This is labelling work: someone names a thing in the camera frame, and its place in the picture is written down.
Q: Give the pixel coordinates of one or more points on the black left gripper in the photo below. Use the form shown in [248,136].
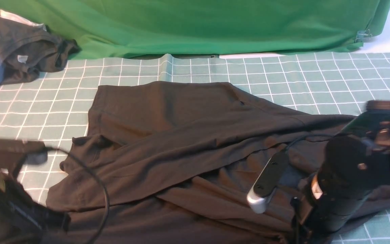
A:
[32,220]

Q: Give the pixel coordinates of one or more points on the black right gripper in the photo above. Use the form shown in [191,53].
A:
[372,125]

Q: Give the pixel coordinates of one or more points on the dark gray long-sleeve top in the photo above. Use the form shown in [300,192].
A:
[178,160]

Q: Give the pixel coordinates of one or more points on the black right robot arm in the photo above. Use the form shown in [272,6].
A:
[357,161]

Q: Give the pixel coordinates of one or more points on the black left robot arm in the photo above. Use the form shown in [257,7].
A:
[7,230]

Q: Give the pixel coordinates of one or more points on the metal binder clip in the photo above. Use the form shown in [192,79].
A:
[363,36]

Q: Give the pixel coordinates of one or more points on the green checkered tablecloth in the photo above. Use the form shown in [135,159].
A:
[54,109]

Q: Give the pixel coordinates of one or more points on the crumpled dark gray garment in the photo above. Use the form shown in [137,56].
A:
[27,51]

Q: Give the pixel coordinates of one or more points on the white garment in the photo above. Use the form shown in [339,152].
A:
[19,19]

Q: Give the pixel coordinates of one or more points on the green backdrop cloth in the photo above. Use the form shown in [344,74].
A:
[134,28]

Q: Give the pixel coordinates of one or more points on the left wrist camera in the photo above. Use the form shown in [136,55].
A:
[15,153]

